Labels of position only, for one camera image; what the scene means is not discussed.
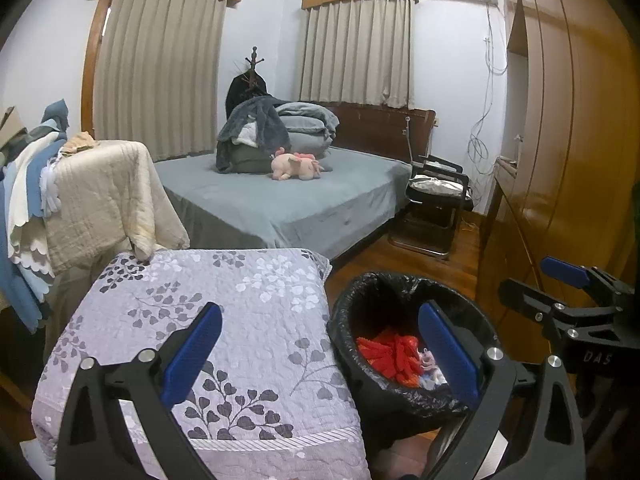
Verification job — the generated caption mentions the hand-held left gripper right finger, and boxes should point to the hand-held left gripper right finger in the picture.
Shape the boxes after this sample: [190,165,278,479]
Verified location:
[417,300,586,480]

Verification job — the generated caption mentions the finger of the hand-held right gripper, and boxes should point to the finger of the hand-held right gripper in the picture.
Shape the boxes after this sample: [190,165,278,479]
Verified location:
[541,256,608,293]
[499,277,591,336]

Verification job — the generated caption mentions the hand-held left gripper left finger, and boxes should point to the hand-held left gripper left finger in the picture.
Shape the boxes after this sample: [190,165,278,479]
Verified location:
[54,301,223,480]

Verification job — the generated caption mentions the red plastic bag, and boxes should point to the red plastic bag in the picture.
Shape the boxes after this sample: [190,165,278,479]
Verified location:
[356,329,423,387]

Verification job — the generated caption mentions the bin with black liner bag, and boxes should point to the bin with black liner bag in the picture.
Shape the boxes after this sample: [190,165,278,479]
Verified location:
[326,271,501,453]

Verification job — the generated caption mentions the grey floral quilt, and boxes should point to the grey floral quilt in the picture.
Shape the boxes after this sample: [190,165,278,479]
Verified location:
[31,247,371,480]

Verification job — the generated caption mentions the black metal chair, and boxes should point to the black metal chair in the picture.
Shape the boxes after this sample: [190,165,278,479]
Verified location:
[389,155,475,261]

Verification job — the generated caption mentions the wooden wardrobe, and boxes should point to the wooden wardrobe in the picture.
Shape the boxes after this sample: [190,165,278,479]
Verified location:
[475,0,640,361]

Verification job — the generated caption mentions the white chair cushion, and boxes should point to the white chair cushion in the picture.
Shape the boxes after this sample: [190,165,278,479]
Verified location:
[410,176,466,198]

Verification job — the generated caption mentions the bed with grey sheet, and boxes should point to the bed with grey sheet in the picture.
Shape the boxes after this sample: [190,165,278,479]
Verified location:
[152,101,438,263]

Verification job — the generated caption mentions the cream quilted blanket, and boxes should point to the cream quilted blanket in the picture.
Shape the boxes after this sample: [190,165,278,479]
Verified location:
[47,140,191,278]

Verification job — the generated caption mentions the olive grey folded duvet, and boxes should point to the olive grey folded duvet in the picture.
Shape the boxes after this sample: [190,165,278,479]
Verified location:
[227,142,281,173]

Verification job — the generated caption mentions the pink plush pig toy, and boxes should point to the pink plush pig toy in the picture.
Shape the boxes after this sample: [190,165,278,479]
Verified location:
[270,147,325,181]

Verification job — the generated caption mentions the blue white scalloped cloths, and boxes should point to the blue white scalloped cloths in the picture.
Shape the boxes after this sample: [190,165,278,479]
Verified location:
[0,137,68,333]

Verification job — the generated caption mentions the peach cloth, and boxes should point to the peach cloth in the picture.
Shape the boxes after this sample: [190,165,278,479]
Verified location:
[60,131,98,156]

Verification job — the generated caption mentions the dark grey fleece blanket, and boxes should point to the dark grey fleece blanket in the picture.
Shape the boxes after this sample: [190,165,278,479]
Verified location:
[216,96,291,171]

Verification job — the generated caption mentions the stack of folded grey duvets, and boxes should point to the stack of folded grey duvets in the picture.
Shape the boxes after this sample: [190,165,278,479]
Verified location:
[275,102,341,158]

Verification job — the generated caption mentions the black jacket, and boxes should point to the black jacket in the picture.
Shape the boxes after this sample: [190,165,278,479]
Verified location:
[225,74,273,116]

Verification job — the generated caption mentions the grey-blue cloth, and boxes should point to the grey-blue cloth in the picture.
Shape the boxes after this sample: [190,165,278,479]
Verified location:
[40,99,71,133]

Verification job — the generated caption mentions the wide beige curtain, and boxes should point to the wide beige curtain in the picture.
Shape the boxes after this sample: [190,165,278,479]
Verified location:
[94,0,227,163]

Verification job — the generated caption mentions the olive beige cloth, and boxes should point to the olive beige cloth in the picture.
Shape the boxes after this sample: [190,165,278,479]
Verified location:
[0,105,28,161]

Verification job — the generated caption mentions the wooden coat rack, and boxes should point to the wooden coat rack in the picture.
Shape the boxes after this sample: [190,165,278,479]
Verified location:
[244,46,266,96]

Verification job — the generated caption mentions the hanging grey cables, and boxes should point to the hanging grey cables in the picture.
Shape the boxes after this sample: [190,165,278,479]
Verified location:
[467,2,508,176]

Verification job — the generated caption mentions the wooden window frame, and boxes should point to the wooden window frame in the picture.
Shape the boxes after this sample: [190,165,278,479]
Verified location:
[81,0,112,141]

